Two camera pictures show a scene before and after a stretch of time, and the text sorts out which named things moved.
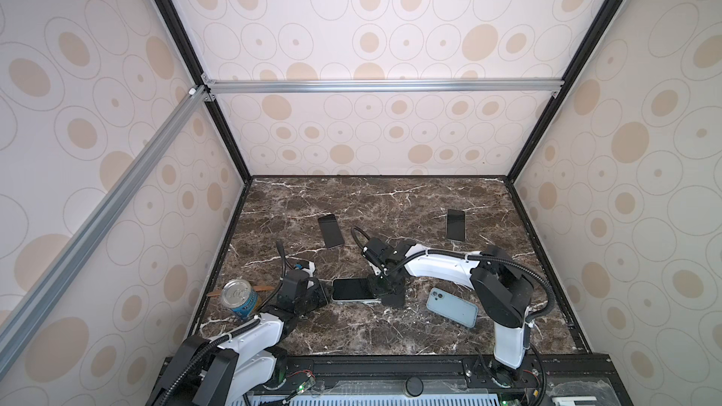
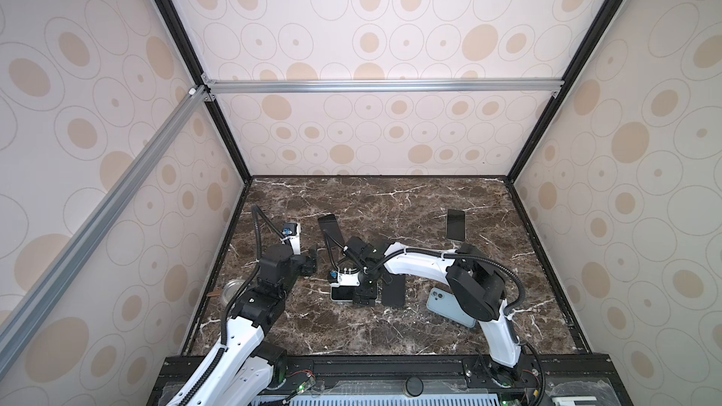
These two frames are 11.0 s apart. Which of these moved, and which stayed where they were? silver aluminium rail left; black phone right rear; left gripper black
Moved: left gripper black
Stayed: silver aluminium rail left; black phone right rear
